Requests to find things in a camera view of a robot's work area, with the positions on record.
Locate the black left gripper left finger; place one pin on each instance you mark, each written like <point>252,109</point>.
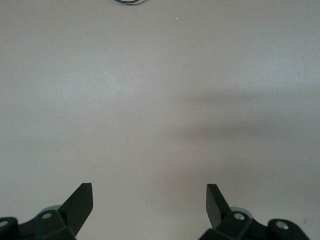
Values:
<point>75,210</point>

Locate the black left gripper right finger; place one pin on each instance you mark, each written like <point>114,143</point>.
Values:
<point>215,205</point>

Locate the dark round object edge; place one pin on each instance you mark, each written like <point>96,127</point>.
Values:
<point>130,1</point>

